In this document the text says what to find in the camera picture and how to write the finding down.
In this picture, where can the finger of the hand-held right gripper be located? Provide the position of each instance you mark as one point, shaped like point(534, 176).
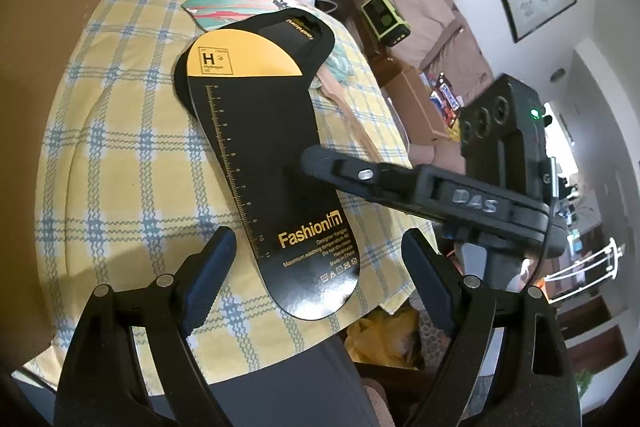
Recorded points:
point(345, 172)

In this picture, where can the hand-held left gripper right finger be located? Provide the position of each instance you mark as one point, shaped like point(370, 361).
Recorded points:
point(430, 282)

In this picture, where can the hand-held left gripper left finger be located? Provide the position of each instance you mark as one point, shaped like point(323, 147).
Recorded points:
point(210, 277)

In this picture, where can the black yellow foot-shaped card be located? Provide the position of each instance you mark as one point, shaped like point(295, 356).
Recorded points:
point(280, 147)

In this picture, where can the yellow cloth under table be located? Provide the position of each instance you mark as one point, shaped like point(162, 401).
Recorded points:
point(385, 337)

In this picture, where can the pile of snack packets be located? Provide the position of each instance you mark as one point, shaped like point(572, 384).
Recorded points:
point(445, 99)

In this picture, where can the cardboard snack box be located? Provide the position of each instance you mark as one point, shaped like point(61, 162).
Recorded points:
point(407, 107)

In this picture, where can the brown sofa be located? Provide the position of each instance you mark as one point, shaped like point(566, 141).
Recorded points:
point(450, 42)

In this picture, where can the white metal rack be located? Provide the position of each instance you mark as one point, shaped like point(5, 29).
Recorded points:
point(595, 264)

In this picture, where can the person's grey trouser leg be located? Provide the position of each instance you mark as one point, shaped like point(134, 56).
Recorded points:
point(300, 387)

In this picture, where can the green black power station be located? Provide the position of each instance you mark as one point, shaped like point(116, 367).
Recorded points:
point(385, 17)

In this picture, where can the yellow plaid tablecloth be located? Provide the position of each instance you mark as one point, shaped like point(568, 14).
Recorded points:
point(125, 132)

